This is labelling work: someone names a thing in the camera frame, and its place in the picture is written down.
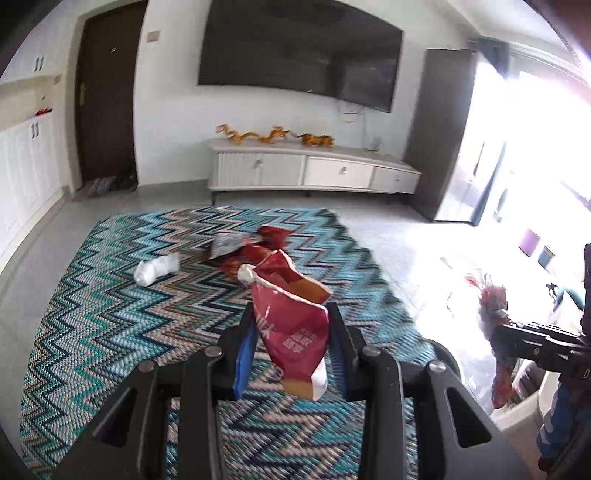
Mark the brown wall switch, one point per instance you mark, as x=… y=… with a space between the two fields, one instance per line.
x=153 y=36

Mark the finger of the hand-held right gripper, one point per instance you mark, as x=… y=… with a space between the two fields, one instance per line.
x=540 y=334
x=545 y=355

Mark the white wall cabinet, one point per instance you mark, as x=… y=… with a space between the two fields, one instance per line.
x=23 y=161

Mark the white crumpled paper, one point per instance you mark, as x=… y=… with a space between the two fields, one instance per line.
x=154 y=270

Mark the golden dragon figurine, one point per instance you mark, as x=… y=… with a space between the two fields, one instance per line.
x=249 y=135

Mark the white router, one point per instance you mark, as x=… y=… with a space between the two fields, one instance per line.
x=374 y=143

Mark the grey shoes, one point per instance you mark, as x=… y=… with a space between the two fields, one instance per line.
x=101 y=185

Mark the torn red bag silver inside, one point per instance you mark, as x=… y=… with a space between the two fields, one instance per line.
x=228 y=244

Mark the red clear plastic wrapper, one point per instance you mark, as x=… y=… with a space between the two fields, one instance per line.
x=496 y=300

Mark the zigzag patterned rug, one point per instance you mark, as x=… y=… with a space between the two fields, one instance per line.
x=115 y=323

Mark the grey curtain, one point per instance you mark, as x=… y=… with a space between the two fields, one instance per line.
x=494 y=55

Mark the grey refrigerator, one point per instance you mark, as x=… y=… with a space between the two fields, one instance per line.
x=438 y=138

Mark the dark brown entrance door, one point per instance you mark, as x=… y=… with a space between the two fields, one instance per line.
x=108 y=92

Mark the red paper packet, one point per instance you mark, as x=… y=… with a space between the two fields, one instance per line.
x=291 y=323

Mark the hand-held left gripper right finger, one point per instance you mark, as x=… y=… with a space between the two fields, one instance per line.
x=340 y=364

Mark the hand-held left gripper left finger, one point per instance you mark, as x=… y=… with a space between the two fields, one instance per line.
x=244 y=364

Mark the black wall television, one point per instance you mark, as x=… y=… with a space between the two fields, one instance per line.
x=300 y=46

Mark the white television cabinet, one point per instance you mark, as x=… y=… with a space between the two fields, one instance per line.
x=337 y=170

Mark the shoes by door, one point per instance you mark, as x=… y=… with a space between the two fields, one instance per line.
x=79 y=191

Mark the red snack bag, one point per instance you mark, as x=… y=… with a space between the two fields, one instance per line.
x=244 y=261

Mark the golden tiger figurine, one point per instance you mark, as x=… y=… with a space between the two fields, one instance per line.
x=316 y=140

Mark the purple container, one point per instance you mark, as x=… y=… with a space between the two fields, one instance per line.
x=530 y=242

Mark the teal container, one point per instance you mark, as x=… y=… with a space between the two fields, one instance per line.
x=547 y=257

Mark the dark shoes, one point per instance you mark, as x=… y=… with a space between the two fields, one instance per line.
x=125 y=182

